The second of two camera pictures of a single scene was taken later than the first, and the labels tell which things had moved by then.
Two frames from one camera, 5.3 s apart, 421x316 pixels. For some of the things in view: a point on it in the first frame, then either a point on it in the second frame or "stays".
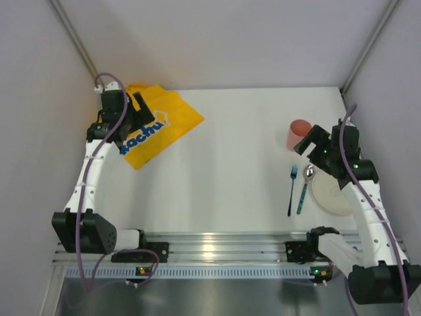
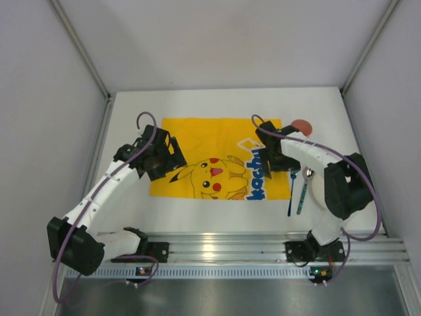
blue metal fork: [293, 173] stays
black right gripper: [317, 149] -> [272, 161]
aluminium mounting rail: [214, 246] stays
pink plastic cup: [298, 128] stays
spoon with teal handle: [308, 173] stays
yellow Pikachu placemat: [175, 118] -> [224, 161]
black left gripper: [132, 114] -> [170, 157]
